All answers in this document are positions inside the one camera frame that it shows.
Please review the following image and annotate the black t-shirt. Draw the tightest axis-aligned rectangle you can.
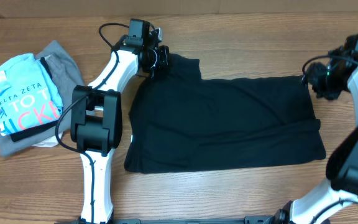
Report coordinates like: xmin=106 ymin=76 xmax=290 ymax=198
xmin=124 ymin=55 xmax=326 ymax=173

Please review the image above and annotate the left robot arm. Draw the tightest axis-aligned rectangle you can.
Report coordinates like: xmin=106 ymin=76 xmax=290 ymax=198
xmin=69 ymin=19 xmax=169 ymax=223

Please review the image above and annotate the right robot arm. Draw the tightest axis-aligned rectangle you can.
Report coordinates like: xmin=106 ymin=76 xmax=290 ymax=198
xmin=244 ymin=34 xmax=358 ymax=224

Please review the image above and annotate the grey folded garment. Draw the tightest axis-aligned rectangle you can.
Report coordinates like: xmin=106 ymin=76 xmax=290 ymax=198
xmin=0 ymin=40 xmax=84 ymax=157

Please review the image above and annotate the light blue printed t-shirt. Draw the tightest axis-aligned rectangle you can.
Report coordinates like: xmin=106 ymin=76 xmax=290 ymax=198
xmin=0 ymin=54 xmax=63 ymax=136

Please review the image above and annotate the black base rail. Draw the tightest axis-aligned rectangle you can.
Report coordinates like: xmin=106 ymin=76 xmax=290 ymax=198
xmin=113 ymin=215 xmax=274 ymax=224

